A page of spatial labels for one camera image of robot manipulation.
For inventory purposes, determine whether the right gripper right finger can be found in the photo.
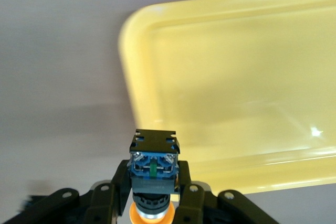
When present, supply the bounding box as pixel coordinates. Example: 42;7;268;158
172;159;279;224

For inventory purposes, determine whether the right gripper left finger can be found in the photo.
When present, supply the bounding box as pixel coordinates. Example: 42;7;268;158
0;159;132;224

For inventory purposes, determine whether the yellow push button switch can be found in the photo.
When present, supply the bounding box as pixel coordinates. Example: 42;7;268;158
127;129;182;221

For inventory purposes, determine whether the yellow plastic tray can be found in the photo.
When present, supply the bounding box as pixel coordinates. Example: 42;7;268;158
118;0;336;196

